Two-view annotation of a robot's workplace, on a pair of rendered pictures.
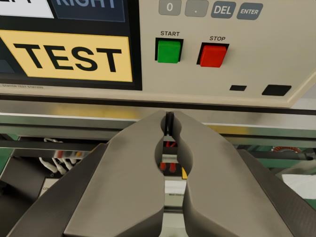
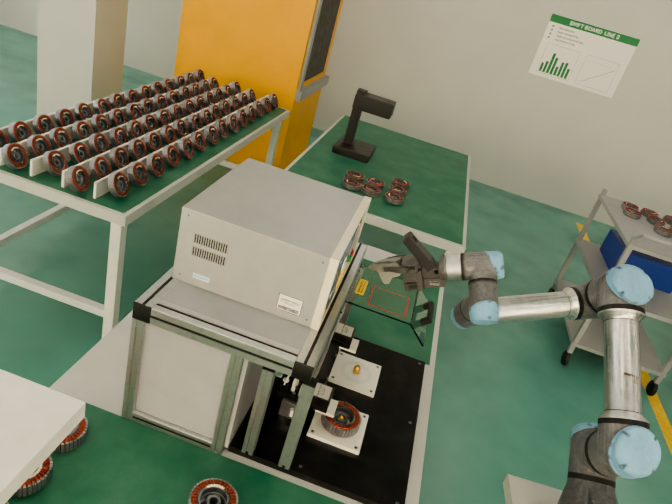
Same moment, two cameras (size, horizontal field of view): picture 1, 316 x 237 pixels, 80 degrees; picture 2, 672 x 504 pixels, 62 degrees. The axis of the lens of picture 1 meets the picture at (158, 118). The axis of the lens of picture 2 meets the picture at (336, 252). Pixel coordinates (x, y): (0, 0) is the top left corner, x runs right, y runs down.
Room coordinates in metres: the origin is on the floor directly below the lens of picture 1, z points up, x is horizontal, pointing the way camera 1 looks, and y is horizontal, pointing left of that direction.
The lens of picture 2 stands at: (0.00, 1.40, 1.93)
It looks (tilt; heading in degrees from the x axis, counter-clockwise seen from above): 28 degrees down; 277
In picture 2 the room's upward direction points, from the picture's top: 17 degrees clockwise
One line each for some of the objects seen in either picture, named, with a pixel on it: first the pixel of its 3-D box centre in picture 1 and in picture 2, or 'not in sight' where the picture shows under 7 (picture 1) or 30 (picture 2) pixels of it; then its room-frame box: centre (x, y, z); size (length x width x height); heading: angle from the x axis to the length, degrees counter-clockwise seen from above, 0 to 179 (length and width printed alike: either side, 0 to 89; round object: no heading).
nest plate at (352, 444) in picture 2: not in sight; (338, 425); (0.00, 0.20, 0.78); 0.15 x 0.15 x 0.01; 2
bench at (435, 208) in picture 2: not in sight; (375, 214); (0.28, -2.29, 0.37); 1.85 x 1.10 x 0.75; 92
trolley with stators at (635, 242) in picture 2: not in sight; (628, 284); (-1.47, -2.29, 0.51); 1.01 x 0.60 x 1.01; 92
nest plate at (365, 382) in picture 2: not in sight; (355, 373); (0.01, -0.05, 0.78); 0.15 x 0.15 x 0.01; 2
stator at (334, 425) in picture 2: not in sight; (341, 418); (0.00, 0.20, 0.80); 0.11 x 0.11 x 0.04
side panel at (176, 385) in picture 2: not in sight; (181, 385); (0.40, 0.41, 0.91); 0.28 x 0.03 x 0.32; 2
